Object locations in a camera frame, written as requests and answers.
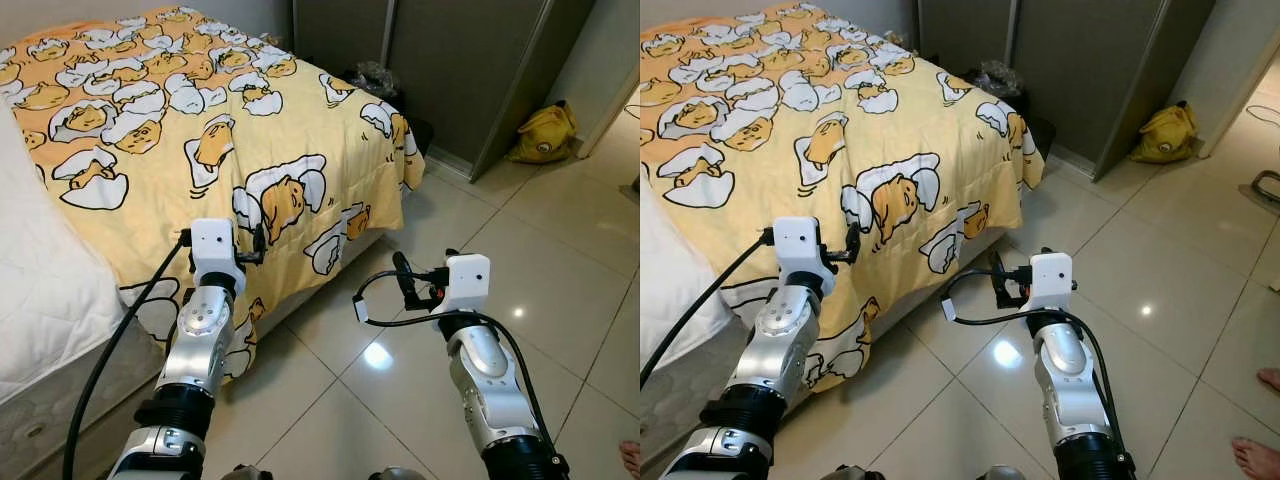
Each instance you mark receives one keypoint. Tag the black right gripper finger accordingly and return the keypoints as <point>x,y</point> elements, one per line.
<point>406,280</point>
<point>999,278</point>

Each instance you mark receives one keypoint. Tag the white quilted mattress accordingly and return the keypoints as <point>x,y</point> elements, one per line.
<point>670,290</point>
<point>50,290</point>

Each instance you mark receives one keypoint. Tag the grey robot foot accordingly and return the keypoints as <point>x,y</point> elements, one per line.
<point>852,473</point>
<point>1002,473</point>
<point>247,473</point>
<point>397,473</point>

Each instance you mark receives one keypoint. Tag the yellow egg print blanket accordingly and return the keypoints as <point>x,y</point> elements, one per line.
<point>800,130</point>
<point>150,130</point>

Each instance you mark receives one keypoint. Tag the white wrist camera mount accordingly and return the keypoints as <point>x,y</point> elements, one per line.
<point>215,245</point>
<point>800,245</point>
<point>468,280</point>
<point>1050,280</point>

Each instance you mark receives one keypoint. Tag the yellow plush bag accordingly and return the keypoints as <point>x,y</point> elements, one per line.
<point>1165,135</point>
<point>545,135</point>

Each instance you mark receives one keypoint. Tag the dark grey wardrobe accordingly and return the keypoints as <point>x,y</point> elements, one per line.
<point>1080,70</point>
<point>450,70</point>

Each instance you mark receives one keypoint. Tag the grey robot right foot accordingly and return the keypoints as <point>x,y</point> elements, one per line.
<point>397,473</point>
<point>1002,473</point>

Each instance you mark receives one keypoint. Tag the grey robot left foot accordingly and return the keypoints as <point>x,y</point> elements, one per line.
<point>852,473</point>
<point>247,473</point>

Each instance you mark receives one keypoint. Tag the person's bare foot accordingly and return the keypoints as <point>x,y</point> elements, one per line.
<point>632,458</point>
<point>1258,460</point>
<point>1270,380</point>

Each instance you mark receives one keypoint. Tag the crumpled dark plastic bag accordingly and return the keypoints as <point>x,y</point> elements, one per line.
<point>372,80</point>
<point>1000,80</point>

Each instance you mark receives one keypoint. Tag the grey metal frame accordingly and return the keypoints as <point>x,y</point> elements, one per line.
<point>1268,188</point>

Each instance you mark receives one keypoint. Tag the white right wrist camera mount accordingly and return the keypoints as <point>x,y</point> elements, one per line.
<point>1050,280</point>
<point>468,280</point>

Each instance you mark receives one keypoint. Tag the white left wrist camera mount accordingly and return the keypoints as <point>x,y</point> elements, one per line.
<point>800,245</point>
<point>215,245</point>

